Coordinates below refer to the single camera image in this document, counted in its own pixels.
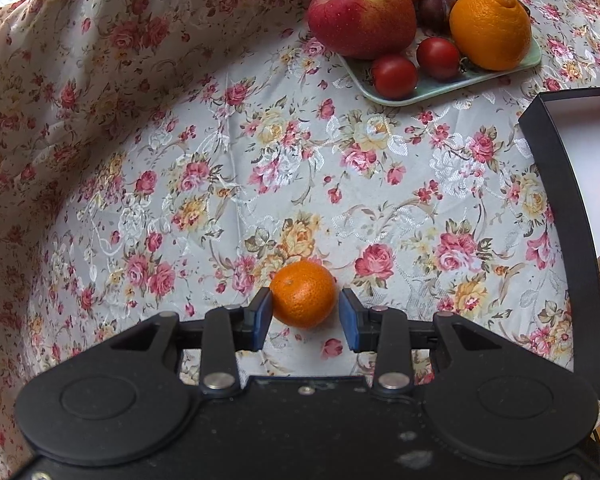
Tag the floral tablecloth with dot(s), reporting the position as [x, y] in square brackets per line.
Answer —
[173, 155]

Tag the dark purple plum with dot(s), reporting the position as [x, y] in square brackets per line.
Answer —
[434, 14]

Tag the light green fruit tray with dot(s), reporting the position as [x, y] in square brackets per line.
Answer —
[428, 88]

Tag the red tomato beside orange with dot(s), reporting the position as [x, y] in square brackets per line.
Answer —
[438, 58]

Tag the black box white interior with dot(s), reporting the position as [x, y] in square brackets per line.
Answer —
[562, 129]

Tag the red apple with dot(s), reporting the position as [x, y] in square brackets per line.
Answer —
[363, 29]

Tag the red tomato front of tray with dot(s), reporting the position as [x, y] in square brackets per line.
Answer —
[394, 76]

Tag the small mandarin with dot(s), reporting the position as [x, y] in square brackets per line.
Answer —
[304, 294]

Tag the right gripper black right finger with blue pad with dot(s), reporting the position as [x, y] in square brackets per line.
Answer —
[391, 336]

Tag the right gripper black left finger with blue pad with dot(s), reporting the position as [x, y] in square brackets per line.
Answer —
[219, 335]

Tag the large bumpy orange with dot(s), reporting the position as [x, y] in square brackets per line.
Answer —
[494, 34]

